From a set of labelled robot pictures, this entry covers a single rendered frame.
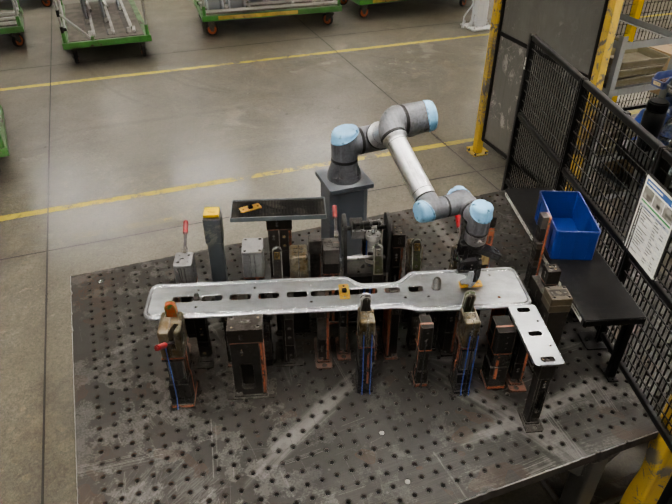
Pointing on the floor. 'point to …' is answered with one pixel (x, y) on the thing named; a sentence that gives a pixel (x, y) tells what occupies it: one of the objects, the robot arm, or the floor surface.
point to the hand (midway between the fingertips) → (470, 282)
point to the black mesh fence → (600, 339)
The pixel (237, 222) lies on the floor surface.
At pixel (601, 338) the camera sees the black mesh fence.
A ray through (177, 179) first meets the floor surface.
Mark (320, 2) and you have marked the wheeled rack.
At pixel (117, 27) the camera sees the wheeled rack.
